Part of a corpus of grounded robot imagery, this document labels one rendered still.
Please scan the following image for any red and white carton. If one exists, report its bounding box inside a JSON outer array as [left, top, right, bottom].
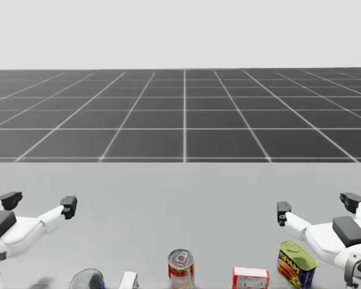
[[232, 266, 270, 289]]

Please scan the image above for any red and white can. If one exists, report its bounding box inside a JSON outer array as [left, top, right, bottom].
[[167, 249, 196, 289]]

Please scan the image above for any green and blue rectangular can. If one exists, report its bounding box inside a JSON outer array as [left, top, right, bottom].
[[276, 240, 319, 289]]

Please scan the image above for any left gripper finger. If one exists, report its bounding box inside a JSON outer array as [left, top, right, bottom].
[[0, 191, 23, 215], [39, 195, 78, 234]]

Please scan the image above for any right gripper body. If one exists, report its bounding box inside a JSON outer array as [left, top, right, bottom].
[[300, 215, 361, 268]]

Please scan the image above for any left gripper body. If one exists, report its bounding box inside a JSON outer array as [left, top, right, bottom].
[[0, 208, 48, 259]]

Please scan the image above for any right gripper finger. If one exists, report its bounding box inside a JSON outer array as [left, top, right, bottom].
[[339, 192, 361, 224], [276, 200, 313, 239]]

